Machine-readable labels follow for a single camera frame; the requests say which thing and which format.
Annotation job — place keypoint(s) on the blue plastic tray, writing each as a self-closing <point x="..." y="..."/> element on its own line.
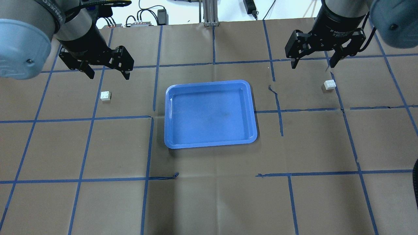
<point x="209" y="114"/>

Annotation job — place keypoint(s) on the white block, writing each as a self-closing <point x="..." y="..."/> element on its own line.
<point x="329" y="84"/>
<point x="105" y="95"/>

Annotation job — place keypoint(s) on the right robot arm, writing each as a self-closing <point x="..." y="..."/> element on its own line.
<point x="347" y="27"/>

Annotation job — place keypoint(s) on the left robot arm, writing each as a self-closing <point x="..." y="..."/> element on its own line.
<point x="28" y="27"/>

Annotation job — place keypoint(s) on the aluminium frame post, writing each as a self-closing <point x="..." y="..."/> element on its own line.
<point x="209" y="12"/>

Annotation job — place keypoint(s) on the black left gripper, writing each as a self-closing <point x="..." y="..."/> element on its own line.
<point x="87" y="41"/>

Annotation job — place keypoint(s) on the black power adapter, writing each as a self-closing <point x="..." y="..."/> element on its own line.
<point x="162" y="17"/>

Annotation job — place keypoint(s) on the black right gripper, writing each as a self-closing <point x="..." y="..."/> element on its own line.
<point x="336" y="22"/>

